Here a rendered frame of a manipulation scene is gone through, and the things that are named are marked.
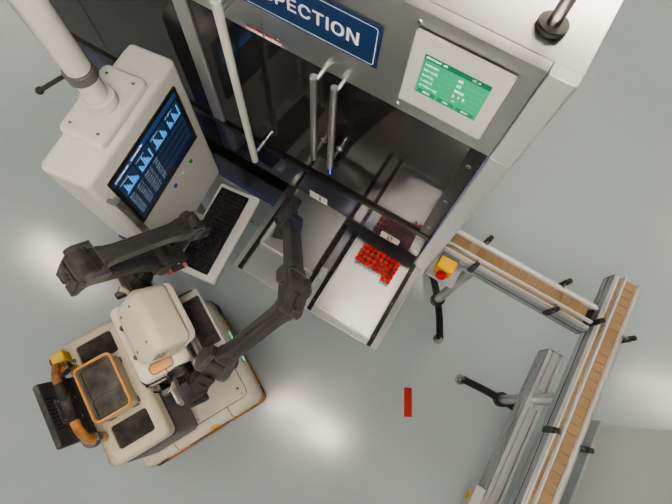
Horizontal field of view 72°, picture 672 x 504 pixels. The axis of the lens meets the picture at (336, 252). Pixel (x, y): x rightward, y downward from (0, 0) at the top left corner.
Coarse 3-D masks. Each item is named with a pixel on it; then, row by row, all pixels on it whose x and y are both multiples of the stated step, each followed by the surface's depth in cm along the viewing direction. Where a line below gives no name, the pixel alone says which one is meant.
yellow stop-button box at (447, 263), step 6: (444, 252) 185; (444, 258) 184; (450, 258) 185; (456, 258) 185; (438, 264) 183; (444, 264) 184; (450, 264) 184; (456, 264) 184; (438, 270) 186; (444, 270) 184; (450, 270) 183
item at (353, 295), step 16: (352, 256) 199; (336, 272) 196; (352, 272) 196; (368, 272) 197; (400, 272) 197; (336, 288) 194; (352, 288) 194; (368, 288) 195; (384, 288) 195; (320, 304) 192; (336, 304) 192; (352, 304) 192; (368, 304) 192; (384, 304) 193; (352, 320) 190; (368, 320) 190; (368, 336) 185
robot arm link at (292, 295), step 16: (288, 288) 132; (304, 288) 136; (288, 304) 130; (304, 304) 134; (256, 320) 138; (272, 320) 133; (288, 320) 133; (240, 336) 140; (256, 336) 136; (208, 352) 144; (224, 352) 142; (240, 352) 140
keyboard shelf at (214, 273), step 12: (216, 192) 214; (240, 192) 214; (252, 204) 212; (204, 216) 210; (240, 216) 210; (240, 228) 209; (228, 240) 207; (228, 252) 205; (216, 264) 203; (204, 276) 201; (216, 276) 201
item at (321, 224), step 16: (304, 208) 205; (320, 208) 205; (272, 224) 198; (304, 224) 202; (320, 224) 203; (336, 224) 203; (272, 240) 199; (304, 240) 200; (320, 240) 200; (304, 256) 198; (320, 256) 198
